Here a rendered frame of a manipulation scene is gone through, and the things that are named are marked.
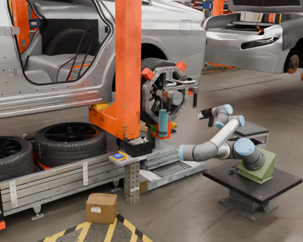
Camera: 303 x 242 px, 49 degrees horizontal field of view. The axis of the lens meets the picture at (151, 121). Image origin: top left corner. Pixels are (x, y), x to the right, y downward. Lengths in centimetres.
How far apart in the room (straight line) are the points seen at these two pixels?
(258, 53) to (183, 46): 191
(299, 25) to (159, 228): 410
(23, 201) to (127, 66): 136
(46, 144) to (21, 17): 264
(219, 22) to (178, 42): 322
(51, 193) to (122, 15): 155
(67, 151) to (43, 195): 42
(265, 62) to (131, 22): 319
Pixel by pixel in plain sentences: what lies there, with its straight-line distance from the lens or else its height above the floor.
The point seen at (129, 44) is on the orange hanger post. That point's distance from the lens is 280.
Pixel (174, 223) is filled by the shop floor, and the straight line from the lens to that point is 283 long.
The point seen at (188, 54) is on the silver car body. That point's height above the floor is 116.
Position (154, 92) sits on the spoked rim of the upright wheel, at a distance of 329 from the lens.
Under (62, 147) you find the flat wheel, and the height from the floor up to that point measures 49.
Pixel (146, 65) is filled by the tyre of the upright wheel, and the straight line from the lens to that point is 323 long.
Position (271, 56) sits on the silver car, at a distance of 558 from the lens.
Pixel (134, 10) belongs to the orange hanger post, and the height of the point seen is 163.
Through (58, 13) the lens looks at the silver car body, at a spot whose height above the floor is 156.
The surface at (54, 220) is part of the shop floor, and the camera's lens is 292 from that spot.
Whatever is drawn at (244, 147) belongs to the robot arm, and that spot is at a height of 61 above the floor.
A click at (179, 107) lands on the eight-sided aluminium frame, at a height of 70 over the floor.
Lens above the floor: 163
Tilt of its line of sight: 18 degrees down
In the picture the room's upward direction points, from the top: 2 degrees clockwise
